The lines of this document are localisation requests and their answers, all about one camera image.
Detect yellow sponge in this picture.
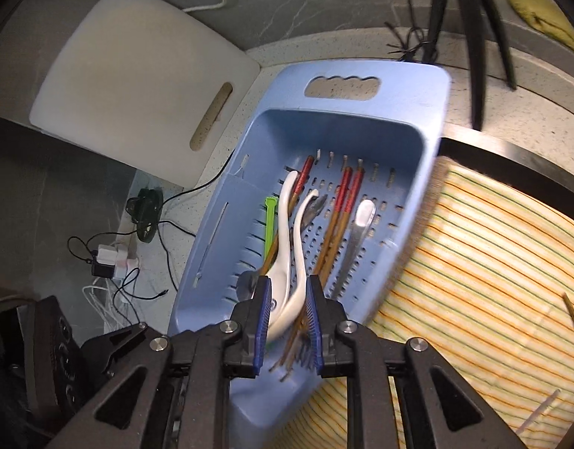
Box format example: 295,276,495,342
504,0,574,54

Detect black ring light cable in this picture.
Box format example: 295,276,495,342
384,0,440,62

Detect black cables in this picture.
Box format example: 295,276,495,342
67,150,236,309

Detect stainless steel fork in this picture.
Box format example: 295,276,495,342
331,199,377,300

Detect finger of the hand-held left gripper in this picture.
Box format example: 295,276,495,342
80,322,148,379

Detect black tripod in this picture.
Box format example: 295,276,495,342
420,0,518,132

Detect clear plastic spoon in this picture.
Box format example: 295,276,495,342
518,389,561,433

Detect white power strip with chargers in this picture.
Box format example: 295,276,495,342
89,206,143,291

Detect green plastic spoon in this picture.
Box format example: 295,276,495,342
263,196,279,263

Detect dark green clamp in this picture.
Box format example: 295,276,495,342
125,187,165,244

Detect blue plastic basket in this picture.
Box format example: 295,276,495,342
167,62,452,449

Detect white cables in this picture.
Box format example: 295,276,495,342
83,281,128,333

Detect plain white ceramic spoon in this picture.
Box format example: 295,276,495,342
268,189,321,342

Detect striped yellow cloth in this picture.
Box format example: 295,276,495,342
263,156,574,449

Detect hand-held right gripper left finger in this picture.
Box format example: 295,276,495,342
53,277,273,449

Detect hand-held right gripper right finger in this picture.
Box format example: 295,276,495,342
306,275,526,449

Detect white cutting board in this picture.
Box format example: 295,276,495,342
28,0,260,188

